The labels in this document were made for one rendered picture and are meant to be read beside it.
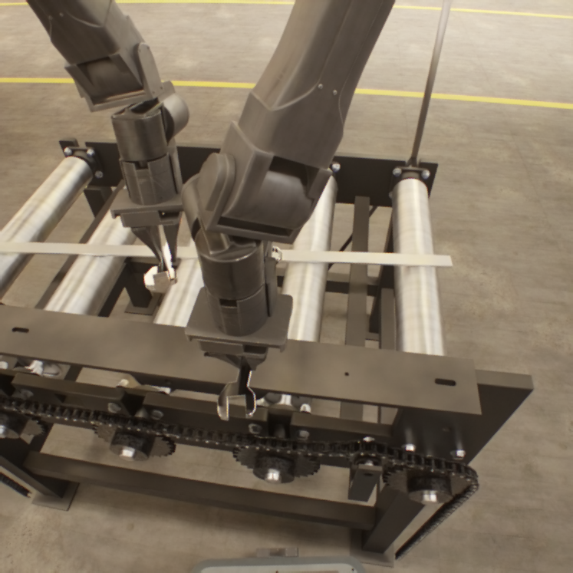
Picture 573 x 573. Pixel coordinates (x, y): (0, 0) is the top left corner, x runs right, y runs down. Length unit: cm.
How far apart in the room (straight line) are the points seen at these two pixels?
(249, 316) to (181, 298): 68
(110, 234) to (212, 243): 97
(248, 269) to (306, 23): 18
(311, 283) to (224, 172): 78
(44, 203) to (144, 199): 101
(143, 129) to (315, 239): 75
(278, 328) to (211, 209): 16
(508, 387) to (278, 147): 51
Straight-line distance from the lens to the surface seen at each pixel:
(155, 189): 55
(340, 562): 147
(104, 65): 53
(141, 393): 95
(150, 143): 54
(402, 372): 64
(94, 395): 95
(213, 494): 144
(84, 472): 158
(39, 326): 79
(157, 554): 179
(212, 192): 32
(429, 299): 109
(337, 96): 31
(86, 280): 122
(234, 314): 40
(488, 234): 283
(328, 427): 84
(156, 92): 53
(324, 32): 30
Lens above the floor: 171
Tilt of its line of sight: 48 degrees down
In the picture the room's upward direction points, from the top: 1 degrees counter-clockwise
